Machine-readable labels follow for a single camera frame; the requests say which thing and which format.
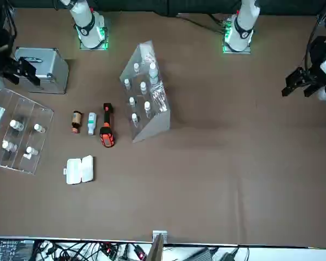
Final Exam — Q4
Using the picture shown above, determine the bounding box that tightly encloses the orange black barcode scanner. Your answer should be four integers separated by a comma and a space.
99, 102, 116, 149

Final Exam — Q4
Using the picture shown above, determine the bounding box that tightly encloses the black plug with red light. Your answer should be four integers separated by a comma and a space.
133, 244, 147, 261
102, 243, 116, 258

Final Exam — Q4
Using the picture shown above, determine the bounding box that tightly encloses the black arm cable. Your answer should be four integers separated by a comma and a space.
0, 0, 18, 52
304, 0, 326, 72

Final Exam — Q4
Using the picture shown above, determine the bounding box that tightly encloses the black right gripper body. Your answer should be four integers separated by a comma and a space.
0, 58, 24, 79

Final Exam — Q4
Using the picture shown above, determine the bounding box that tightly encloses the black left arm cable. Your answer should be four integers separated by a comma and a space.
304, 0, 326, 72

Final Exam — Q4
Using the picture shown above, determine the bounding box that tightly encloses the tall labelled clear bottle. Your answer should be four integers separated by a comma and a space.
148, 62, 159, 85

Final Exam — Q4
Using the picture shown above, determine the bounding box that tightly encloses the white medicine bottle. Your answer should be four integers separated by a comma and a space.
86, 112, 98, 136

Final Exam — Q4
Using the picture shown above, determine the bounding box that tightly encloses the silver aluminium case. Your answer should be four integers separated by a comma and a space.
10, 46, 70, 95

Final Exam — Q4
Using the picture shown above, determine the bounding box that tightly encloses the small black power adapter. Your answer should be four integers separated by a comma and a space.
221, 251, 239, 261

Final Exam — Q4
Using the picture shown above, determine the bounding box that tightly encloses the brown medicine bottle orange cap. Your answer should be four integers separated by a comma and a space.
71, 109, 83, 134

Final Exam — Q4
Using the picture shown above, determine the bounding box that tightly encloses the black labelled power adapter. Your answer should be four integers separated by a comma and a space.
0, 239, 35, 261

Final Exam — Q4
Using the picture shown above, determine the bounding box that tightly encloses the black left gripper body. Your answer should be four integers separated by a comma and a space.
301, 67, 326, 88

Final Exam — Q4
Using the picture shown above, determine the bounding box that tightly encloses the white plastic pill box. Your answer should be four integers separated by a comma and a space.
62, 154, 95, 185

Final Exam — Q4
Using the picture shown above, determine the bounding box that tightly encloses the small clear packet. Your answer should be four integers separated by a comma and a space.
140, 43, 156, 65

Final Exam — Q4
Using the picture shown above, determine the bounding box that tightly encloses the clear acrylic divided tray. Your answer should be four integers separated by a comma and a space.
0, 87, 54, 175

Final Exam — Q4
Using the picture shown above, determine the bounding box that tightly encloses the aluminium frame post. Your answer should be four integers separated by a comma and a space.
147, 233, 165, 261

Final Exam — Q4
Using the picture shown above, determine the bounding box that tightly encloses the black base power cable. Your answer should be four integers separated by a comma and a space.
175, 13, 227, 31

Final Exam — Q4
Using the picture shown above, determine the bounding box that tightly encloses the grey power adapter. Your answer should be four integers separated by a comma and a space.
184, 246, 221, 261

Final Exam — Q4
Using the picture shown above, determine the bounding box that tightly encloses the metal post bracket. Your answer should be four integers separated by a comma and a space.
152, 230, 168, 244

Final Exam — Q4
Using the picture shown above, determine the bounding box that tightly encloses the clear acrylic tiered shelf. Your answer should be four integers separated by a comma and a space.
119, 40, 171, 144

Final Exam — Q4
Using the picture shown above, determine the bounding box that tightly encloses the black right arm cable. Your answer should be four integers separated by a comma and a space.
0, 0, 18, 52

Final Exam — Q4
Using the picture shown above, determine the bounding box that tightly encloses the clear bag of swabs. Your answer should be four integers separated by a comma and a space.
150, 83, 170, 113

